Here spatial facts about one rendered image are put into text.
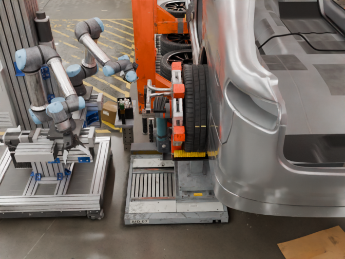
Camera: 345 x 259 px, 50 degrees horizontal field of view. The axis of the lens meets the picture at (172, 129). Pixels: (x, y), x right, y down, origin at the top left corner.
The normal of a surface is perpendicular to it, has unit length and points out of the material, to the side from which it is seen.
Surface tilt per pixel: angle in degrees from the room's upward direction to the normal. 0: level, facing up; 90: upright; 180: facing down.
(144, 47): 90
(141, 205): 0
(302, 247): 1
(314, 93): 22
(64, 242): 0
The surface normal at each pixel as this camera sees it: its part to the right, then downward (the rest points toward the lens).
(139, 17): 0.03, 0.58
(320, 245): -0.03, -0.80
